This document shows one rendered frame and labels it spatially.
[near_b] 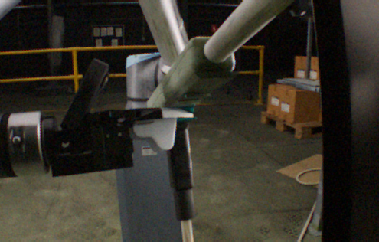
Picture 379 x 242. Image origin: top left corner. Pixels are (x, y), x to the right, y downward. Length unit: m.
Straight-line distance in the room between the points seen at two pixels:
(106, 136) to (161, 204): 0.87
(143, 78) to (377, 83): 0.96
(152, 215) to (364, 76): 1.10
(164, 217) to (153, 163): 0.25
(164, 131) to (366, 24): 0.28
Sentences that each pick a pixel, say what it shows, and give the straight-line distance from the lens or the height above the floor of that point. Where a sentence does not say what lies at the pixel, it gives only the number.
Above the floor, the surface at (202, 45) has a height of 0.93.
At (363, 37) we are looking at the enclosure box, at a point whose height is 0.94.
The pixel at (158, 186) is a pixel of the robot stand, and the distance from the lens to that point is 1.21.
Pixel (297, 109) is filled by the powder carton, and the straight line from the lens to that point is 3.35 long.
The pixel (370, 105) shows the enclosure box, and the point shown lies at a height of 0.88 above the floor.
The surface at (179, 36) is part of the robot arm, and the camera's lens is 0.97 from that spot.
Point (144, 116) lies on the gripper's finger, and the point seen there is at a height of 0.84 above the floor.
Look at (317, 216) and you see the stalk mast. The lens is 1.67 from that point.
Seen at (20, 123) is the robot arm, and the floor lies 0.84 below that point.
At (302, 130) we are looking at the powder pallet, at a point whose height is 0.10.
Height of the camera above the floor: 0.93
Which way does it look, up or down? 13 degrees down
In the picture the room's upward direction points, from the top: straight up
